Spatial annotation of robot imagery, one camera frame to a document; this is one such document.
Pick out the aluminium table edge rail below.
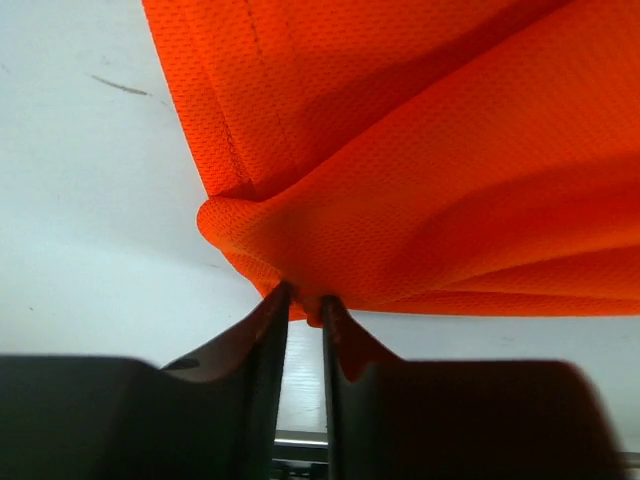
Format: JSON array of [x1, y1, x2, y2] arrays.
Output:
[[273, 438, 639, 479]]

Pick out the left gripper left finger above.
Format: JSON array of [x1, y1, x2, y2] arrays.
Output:
[[1, 283, 291, 479]]

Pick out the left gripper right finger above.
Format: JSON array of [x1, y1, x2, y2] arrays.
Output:
[[321, 296, 625, 479]]

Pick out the orange mesh shorts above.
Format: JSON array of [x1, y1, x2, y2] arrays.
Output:
[[144, 1, 639, 326]]

